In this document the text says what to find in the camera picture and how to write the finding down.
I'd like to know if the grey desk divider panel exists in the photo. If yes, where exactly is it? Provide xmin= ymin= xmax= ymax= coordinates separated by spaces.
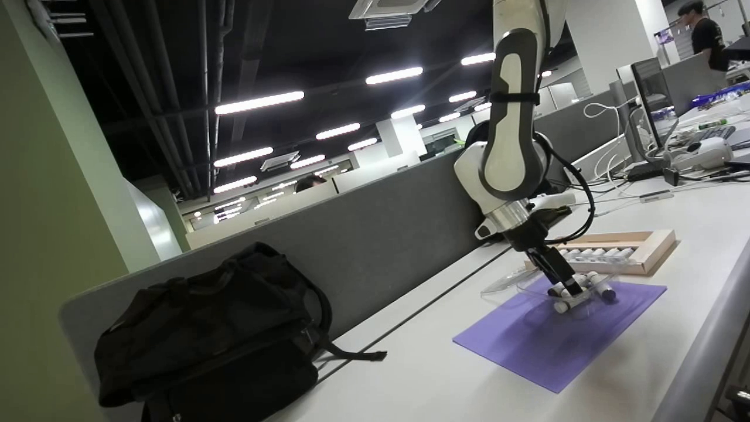
xmin=56 ymin=143 xmax=502 ymax=422

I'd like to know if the ceiling air conditioner vent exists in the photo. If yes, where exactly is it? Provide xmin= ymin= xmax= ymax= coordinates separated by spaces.
xmin=348 ymin=0 xmax=443 ymax=34

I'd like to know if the black duffel bag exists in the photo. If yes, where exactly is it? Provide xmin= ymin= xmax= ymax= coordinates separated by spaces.
xmin=92 ymin=243 xmax=389 ymax=422

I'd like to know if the clear plastic container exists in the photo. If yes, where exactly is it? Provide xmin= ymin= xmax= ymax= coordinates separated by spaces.
xmin=477 ymin=265 xmax=628 ymax=343

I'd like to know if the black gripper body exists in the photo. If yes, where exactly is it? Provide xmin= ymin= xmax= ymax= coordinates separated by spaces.
xmin=511 ymin=212 xmax=573 ymax=268

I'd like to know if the wooden segment tray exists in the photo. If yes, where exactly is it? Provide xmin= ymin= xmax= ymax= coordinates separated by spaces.
xmin=555 ymin=229 xmax=681 ymax=279

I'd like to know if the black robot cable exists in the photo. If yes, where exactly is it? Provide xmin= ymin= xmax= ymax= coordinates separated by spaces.
xmin=532 ymin=130 xmax=597 ymax=247

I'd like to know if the person in dark shirt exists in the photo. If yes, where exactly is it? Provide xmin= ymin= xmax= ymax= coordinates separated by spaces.
xmin=676 ymin=0 xmax=737 ymax=73

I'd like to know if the dark computer monitor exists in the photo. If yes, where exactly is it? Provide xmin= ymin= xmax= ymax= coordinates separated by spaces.
xmin=628 ymin=55 xmax=674 ymax=153

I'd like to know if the white desk device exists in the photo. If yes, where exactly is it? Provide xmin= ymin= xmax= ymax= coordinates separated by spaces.
xmin=666 ymin=136 xmax=737 ymax=173

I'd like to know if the purple mat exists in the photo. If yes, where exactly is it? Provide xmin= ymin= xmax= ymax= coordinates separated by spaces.
xmin=453 ymin=275 xmax=668 ymax=397

